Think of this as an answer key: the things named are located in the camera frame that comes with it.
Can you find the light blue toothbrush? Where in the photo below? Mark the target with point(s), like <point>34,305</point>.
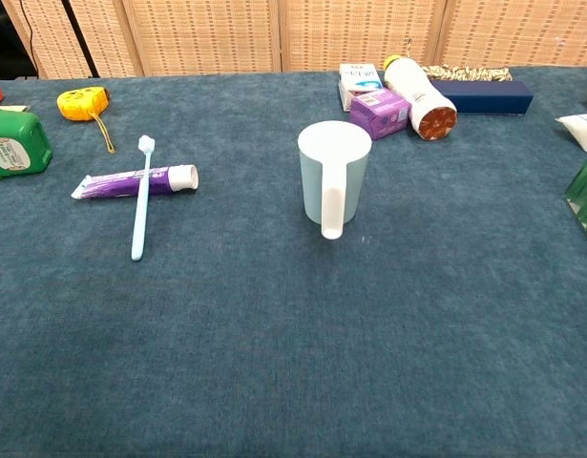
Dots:
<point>140,205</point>

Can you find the purple toothpaste tube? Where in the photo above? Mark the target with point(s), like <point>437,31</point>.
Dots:
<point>111,185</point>

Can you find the light blue plastic cup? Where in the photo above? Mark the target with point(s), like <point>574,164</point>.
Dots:
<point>333,167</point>

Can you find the blue tablecloth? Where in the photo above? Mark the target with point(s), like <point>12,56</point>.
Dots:
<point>293,310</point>

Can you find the small purple carton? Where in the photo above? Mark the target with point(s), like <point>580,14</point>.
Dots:
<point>379,112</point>

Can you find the white blue milk carton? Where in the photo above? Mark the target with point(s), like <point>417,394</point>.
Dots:
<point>360,78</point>

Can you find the white bottle yellow cap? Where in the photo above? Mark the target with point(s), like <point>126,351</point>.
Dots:
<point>417,90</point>

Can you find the woven folding screen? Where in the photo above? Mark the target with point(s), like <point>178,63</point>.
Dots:
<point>321,33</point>

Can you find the long navy blue box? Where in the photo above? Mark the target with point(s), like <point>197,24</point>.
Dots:
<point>484,95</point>

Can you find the patterned cloth strip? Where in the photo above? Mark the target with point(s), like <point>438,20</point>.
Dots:
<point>469,74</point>

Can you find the yellow tape measure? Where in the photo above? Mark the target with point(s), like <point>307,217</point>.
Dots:
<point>80,102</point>

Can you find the black tripod stand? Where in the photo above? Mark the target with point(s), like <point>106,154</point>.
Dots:
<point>80,38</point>

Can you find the green plastic box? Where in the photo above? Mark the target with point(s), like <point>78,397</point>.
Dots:
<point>16,143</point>

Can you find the clear box green packets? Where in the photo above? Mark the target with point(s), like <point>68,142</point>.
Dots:
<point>586,191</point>

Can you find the white salt bag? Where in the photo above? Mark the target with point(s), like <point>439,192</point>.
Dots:
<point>584,129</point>

